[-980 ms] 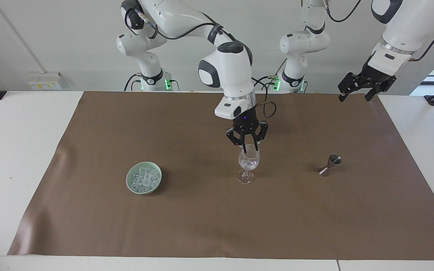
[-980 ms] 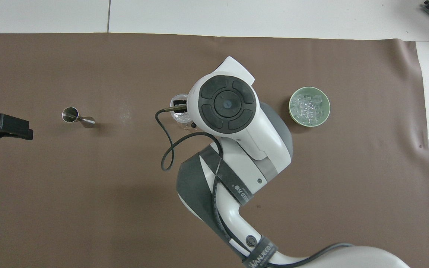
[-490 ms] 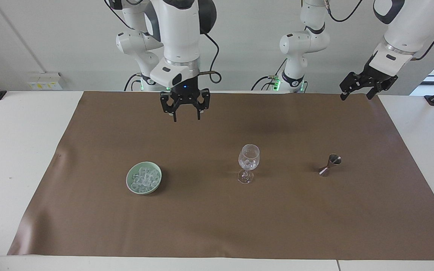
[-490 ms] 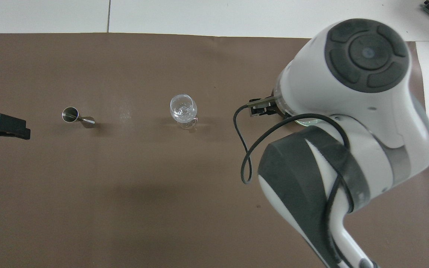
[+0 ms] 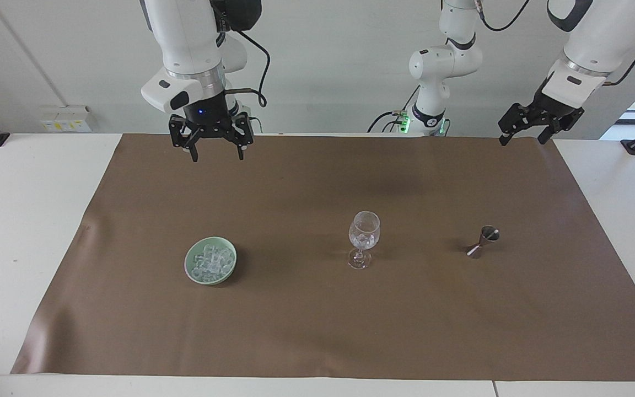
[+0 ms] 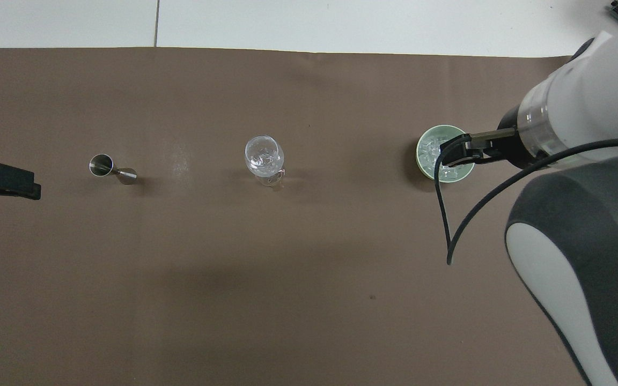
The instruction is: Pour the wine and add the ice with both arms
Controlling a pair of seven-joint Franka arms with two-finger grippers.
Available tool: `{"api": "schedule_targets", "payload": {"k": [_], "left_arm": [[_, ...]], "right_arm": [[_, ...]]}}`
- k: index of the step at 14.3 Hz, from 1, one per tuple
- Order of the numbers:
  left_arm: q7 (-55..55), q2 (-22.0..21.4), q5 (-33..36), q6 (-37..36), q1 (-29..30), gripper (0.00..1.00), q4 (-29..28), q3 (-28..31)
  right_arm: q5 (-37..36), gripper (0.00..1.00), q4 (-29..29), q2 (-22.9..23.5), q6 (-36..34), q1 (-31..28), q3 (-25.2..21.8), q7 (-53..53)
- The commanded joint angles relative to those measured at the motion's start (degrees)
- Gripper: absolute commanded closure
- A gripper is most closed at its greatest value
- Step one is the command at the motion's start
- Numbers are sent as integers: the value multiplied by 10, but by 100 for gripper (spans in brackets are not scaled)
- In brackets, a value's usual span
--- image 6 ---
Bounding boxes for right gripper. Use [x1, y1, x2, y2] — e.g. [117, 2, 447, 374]
[472, 106, 537, 171]

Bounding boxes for clear ice cubes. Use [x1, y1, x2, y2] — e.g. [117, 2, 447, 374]
[420, 134, 470, 179]

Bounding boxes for clear wine glass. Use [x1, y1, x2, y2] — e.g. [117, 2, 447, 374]
[244, 135, 286, 188]

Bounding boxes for pale green bowl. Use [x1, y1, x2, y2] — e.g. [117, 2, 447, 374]
[416, 124, 476, 184]

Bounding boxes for steel double jigger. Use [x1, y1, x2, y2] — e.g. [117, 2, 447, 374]
[89, 154, 138, 185]

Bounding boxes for black cable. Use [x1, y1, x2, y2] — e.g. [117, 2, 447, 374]
[433, 134, 618, 266]

